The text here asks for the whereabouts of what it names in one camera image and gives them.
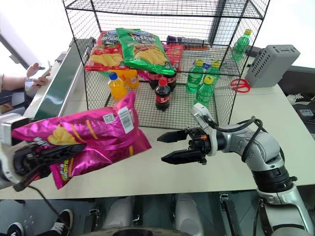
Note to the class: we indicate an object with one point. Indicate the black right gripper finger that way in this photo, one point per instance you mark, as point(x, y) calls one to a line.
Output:
point(172, 136)
point(182, 156)

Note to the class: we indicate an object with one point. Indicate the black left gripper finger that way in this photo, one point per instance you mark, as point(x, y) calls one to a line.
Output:
point(61, 150)
point(25, 182)

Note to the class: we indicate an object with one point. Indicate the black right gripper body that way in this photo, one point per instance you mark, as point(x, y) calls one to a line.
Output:
point(198, 142)

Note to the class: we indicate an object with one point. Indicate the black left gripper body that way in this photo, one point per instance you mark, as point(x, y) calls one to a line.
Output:
point(24, 159)

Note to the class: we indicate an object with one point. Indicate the magenta potato chip bag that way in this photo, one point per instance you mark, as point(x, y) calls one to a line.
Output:
point(98, 132)

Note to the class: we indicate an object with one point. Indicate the white smartphone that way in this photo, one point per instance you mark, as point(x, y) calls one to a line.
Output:
point(45, 70)

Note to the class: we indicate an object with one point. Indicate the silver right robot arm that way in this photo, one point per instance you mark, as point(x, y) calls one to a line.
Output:
point(265, 152)

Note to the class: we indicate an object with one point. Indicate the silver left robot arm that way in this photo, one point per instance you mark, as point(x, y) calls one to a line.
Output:
point(5, 164)

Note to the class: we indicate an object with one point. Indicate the person's forearm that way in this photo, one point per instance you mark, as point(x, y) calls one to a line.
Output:
point(12, 82)

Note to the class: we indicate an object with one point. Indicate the green conveyor belt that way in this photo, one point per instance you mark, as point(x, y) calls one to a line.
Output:
point(59, 86)

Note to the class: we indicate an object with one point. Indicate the person's bare hand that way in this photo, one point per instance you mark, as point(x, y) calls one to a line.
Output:
point(34, 72)

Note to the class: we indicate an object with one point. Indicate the cola bottle red cap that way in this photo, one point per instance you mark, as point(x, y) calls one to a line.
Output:
point(163, 97)

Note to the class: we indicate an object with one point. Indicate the black white sneaker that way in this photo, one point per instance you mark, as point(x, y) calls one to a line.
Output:
point(16, 229)
point(64, 220)

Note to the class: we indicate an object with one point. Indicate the green soda bottle yellow cap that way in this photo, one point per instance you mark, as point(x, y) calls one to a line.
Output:
point(194, 78)
point(213, 72)
point(205, 93)
point(240, 46)

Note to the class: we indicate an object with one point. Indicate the small magenta snack packet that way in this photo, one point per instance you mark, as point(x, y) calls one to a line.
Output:
point(142, 73)

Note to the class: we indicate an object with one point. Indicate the orange soda bottle blue cap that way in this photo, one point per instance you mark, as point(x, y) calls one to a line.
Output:
point(117, 89)

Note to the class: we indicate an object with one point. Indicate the small red snack bag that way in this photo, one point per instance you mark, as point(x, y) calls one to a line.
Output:
point(175, 56)

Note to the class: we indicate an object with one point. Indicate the green potato chip bag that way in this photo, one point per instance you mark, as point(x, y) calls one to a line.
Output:
point(145, 49)

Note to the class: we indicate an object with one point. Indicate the purple snack packet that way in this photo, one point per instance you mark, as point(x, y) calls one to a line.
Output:
point(183, 40)

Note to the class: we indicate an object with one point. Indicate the grey vented plastic box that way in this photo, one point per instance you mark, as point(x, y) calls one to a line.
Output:
point(270, 65)

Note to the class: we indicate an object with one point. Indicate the red potato chip bag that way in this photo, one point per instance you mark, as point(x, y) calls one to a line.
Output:
point(105, 52)

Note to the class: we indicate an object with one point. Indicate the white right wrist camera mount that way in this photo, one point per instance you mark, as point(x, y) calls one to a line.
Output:
point(204, 115)

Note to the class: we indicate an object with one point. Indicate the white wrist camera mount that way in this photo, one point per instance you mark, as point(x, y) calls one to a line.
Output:
point(11, 127)
point(204, 115)

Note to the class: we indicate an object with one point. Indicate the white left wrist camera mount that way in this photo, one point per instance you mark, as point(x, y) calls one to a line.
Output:
point(11, 127)

